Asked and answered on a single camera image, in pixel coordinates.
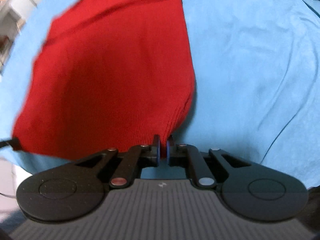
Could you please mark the blue bed sheet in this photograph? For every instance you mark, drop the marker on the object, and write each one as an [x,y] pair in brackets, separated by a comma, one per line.
[256,64]

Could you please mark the white shelf desk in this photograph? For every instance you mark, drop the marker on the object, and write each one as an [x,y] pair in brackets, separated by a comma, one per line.
[14,14]

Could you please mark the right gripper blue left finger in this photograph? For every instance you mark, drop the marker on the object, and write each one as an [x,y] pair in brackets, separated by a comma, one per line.
[156,150]

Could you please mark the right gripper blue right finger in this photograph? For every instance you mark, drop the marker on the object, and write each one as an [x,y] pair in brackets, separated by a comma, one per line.
[171,150]

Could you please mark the red knit sweater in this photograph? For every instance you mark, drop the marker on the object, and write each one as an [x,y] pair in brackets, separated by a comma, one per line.
[110,73]

